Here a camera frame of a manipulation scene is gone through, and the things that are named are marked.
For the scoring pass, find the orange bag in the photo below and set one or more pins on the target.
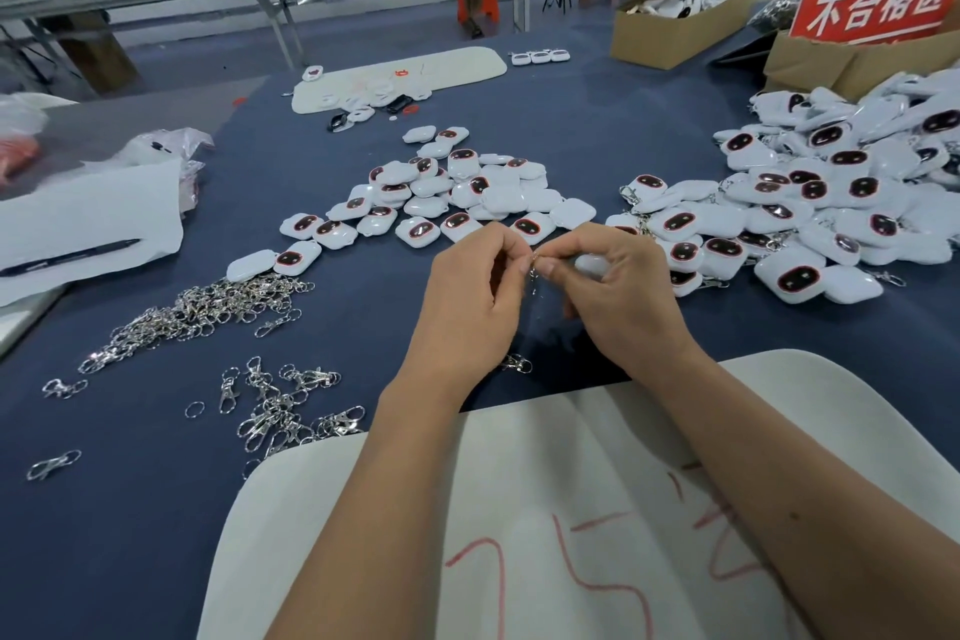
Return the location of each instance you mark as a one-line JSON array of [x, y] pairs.
[[15, 157]]

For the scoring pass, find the open cardboard box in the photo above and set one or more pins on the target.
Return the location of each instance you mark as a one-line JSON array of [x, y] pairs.
[[668, 40]]

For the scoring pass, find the white foam board red marks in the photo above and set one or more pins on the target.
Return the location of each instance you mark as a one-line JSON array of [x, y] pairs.
[[600, 497]]

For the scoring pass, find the white tag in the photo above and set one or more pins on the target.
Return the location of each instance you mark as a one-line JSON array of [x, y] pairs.
[[593, 265]]

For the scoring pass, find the long white foam board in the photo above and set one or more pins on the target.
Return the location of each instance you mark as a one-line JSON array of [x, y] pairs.
[[465, 67]]

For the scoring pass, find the white paper sheet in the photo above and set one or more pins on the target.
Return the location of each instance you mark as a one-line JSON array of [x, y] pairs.
[[87, 212]]

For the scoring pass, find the black pen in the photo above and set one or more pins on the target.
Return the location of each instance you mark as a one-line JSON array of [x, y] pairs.
[[72, 257]]

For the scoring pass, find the white plastic bag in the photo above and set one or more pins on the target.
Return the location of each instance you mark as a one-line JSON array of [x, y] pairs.
[[30, 107]]

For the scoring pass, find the red plastic stool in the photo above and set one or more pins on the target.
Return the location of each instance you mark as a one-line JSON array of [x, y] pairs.
[[479, 5]]

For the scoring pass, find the person's right forearm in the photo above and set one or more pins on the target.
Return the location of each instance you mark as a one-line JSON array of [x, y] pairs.
[[810, 497]]

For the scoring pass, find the person's left forearm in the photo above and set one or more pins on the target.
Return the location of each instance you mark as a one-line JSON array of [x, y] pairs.
[[368, 527]]

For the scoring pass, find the small white plastic part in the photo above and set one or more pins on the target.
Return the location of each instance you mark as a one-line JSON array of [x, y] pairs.
[[521, 59], [560, 56], [540, 58]]

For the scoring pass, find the flat brown cardboard box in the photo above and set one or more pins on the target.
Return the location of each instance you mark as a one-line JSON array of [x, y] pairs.
[[822, 65]]

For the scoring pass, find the person's right hand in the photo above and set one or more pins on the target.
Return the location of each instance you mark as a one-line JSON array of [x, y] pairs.
[[630, 299]]

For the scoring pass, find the person's left hand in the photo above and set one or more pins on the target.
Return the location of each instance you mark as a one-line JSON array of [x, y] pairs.
[[468, 314]]

